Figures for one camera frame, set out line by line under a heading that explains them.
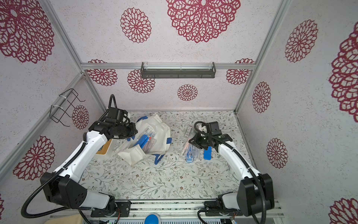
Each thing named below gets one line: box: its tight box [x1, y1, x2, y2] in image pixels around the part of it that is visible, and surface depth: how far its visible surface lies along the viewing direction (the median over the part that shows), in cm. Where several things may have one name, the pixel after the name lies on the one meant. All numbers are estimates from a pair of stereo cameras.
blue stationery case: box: [203, 146, 213, 161], surface depth 96 cm
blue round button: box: [144, 213, 160, 224], surface depth 71 cm
